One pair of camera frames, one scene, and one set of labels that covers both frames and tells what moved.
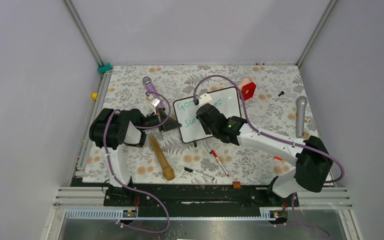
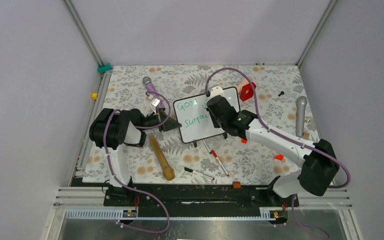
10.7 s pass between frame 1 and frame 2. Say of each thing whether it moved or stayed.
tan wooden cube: stayed
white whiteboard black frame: stayed
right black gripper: moved
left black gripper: stayed
